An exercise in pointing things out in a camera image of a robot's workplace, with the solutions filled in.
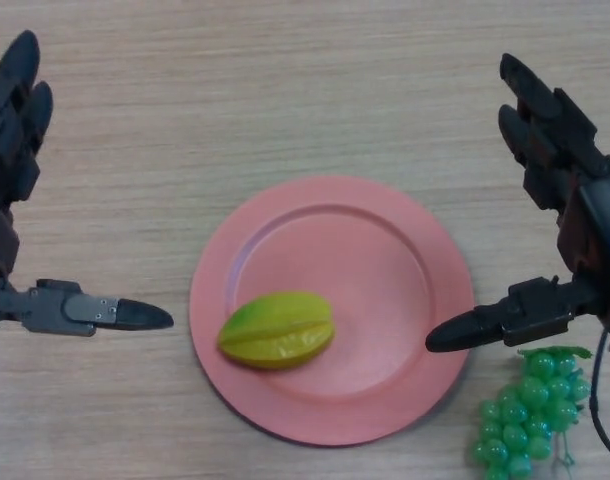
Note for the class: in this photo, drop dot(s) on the pink round plate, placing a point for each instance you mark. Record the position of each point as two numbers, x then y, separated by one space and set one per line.
375 280

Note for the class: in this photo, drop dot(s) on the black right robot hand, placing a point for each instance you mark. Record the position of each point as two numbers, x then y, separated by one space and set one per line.
600 220

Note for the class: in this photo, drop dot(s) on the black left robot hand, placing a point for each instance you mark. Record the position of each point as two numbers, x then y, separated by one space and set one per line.
10 140

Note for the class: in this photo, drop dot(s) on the green grape bunch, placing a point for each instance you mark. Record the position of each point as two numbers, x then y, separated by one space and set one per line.
535 390

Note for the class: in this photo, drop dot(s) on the yellow starfruit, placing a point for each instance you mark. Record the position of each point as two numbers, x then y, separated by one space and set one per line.
277 330

